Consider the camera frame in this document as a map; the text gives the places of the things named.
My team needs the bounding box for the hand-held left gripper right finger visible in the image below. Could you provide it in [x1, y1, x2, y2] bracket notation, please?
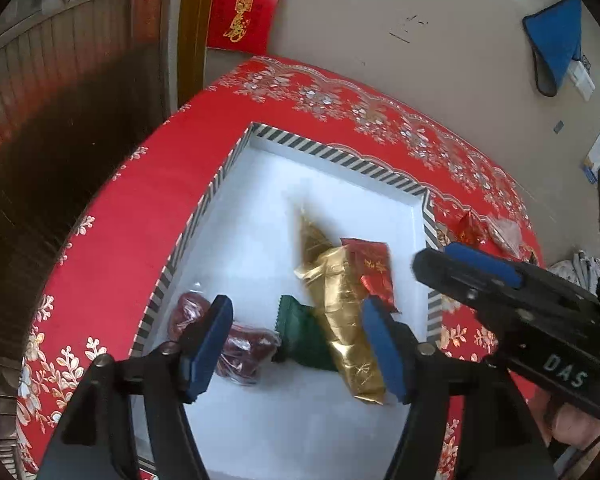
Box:
[362, 296, 556, 480]

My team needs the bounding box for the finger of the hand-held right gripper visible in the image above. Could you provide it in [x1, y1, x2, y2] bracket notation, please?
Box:
[412, 250, 486, 313]
[442, 242, 525, 290]

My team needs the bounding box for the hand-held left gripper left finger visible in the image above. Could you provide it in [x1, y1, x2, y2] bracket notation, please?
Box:
[39, 295, 236, 480]

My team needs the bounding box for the gold foil snack packet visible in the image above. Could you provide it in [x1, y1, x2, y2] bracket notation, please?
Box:
[294, 205, 387, 405]

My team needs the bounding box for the striped cardboard box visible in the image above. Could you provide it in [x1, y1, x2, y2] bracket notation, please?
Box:
[130, 121, 448, 480]

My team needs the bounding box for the person's right hand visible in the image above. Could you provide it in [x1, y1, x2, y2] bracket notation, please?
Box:
[544, 390, 600, 457]

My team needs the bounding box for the clear plastic snack packet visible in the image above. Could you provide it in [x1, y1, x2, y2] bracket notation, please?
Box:
[485, 215, 524, 256]

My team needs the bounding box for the small red candy packet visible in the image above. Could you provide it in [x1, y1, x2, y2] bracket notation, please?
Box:
[452, 210, 488, 246]

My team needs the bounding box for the clear packet of red dates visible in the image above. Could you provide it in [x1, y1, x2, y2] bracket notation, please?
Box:
[167, 291, 213, 342]
[215, 322, 282, 387]

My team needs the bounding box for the red snack packet gold print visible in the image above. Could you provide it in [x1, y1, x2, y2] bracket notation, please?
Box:
[340, 237, 398, 313]

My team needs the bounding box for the white patterned cloth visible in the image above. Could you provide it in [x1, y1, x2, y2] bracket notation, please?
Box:
[550, 251, 600, 297]

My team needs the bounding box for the green snack packet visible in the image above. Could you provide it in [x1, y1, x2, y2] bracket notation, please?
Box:
[271, 294, 338, 372]

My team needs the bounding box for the red floral tablecloth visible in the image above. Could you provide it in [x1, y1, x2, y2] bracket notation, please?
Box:
[15, 55, 546, 480]

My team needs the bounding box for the blue hanging bag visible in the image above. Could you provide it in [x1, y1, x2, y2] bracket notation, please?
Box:
[522, 0, 586, 97]

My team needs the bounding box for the brown wooden door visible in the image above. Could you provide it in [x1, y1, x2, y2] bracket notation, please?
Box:
[0, 0, 181, 361]

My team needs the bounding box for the white wall socket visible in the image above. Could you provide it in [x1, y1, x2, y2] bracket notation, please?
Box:
[567, 55, 597, 102]

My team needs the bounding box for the golden wooden door frame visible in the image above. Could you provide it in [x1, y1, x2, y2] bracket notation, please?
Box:
[177, 0, 218, 111]

